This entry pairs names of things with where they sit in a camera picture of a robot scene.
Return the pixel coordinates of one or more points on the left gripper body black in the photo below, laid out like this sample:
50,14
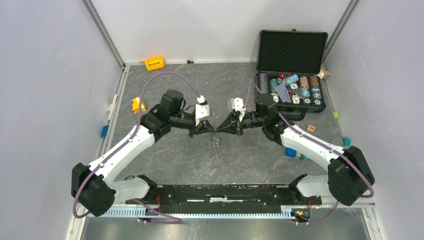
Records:
193,128

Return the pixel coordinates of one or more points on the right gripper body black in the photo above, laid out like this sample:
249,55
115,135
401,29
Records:
238,127

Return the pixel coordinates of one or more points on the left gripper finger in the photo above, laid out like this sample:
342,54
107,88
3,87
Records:
207,126
205,131

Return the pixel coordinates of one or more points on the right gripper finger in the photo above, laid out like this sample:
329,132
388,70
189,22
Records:
227,131
228,123

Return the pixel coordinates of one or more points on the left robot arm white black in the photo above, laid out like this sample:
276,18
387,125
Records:
93,186

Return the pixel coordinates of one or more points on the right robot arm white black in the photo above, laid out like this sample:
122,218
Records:
348,176

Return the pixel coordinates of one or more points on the playing card deck blue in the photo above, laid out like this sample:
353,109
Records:
283,93

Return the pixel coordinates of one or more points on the blue green white brick stack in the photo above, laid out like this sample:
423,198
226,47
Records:
289,152

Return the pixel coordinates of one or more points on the yellow orange brick stack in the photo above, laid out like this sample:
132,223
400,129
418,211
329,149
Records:
138,105

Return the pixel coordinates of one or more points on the wooden letter H cube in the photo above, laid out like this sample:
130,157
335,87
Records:
311,129

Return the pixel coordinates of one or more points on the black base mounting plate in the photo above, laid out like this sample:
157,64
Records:
226,199

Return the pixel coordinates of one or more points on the orange toothed block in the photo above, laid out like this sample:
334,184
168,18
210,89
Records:
154,63

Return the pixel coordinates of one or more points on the black poker chip case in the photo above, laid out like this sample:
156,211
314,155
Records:
292,58

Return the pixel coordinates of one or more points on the wooden block behind case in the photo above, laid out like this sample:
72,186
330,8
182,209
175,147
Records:
324,73

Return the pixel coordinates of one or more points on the teal cube right edge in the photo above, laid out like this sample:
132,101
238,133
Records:
346,141

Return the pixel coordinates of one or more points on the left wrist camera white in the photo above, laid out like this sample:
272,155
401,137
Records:
202,109

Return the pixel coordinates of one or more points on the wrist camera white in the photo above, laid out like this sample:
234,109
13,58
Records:
237,106
202,109

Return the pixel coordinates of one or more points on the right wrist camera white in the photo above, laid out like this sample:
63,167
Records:
237,106

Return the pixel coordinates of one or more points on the blue cube left rail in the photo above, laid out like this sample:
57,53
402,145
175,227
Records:
104,131

